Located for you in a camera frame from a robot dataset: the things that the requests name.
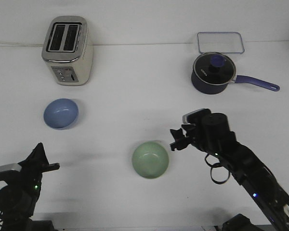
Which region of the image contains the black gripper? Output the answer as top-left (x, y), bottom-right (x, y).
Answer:
top-left (18, 142), bottom-right (60, 190)
top-left (170, 124), bottom-right (206, 151)

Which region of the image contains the green bowl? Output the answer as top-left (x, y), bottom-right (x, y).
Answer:
top-left (131, 141), bottom-right (169, 179)

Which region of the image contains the blue bowl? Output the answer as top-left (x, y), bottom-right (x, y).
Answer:
top-left (43, 98), bottom-right (79, 130)

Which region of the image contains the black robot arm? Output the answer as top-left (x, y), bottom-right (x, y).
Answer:
top-left (170, 109), bottom-right (289, 231)
top-left (0, 142), bottom-right (60, 231)

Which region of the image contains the dark blue saucepan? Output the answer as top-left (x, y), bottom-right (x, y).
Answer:
top-left (191, 51), bottom-right (280, 95)

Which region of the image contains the glass saucepan lid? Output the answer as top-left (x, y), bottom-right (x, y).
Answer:
top-left (193, 52), bottom-right (236, 86)

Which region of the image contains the clear rectangular container lid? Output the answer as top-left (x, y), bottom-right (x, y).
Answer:
top-left (197, 32), bottom-right (245, 54)

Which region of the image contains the silver two-slot toaster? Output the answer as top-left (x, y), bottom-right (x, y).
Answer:
top-left (41, 16), bottom-right (93, 86)

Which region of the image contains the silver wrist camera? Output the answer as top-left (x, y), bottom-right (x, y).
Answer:
top-left (182, 108), bottom-right (211, 124)
top-left (0, 163), bottom-right (22, 181)

